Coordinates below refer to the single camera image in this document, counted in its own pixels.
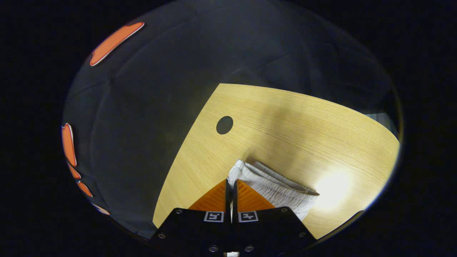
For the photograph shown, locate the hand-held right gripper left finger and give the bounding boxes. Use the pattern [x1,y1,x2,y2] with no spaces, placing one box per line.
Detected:
[149,178,232,254]

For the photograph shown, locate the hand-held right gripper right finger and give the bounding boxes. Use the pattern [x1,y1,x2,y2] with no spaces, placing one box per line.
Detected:
[232,178,317,254]

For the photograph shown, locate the white jeans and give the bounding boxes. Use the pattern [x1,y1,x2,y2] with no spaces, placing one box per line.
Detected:
[227,160,320,221]

